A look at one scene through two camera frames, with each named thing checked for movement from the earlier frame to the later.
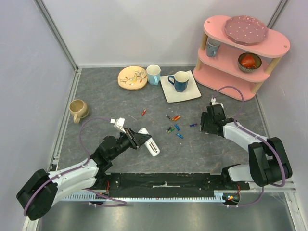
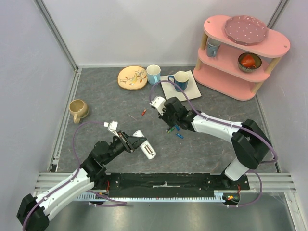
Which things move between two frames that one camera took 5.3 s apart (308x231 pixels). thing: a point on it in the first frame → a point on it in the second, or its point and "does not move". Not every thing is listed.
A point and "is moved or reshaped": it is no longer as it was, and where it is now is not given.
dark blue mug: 180,80 does not move
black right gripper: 207,123 → 169,118
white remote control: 150,144 is moved or reshaped
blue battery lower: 179,135 does not move
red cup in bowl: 248,61 does not move
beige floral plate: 132,78 does not move
